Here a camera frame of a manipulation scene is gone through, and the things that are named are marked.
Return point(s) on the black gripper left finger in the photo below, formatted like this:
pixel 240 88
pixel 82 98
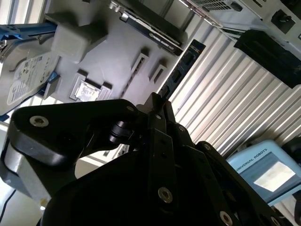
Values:
pixel 70 117

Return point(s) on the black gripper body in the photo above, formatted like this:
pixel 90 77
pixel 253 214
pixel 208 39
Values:
pixel 105 193

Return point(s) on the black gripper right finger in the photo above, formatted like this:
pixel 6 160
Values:
pixel 211 183

